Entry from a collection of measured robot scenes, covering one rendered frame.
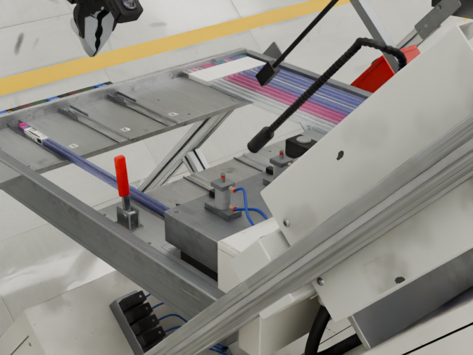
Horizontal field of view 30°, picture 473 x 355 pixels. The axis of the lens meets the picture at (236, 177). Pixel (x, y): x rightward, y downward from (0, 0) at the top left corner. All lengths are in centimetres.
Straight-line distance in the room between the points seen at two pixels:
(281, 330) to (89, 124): 67
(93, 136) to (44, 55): 111
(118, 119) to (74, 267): 81
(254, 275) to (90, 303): 76
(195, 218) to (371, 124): 44
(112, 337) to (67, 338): 8
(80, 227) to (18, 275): 101
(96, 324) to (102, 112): 40
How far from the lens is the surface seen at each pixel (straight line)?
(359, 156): 83
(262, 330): 110
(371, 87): 218
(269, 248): 94
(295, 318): 114
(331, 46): 325
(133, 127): 162
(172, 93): 178
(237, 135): 281
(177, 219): 119
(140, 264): 123
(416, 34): 260
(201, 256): 117
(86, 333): 166
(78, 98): 173
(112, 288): 170
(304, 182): 89
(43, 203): 142
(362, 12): 126
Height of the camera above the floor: 212
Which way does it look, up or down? 51 degrees down
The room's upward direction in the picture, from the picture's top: 47 degrees clockwise
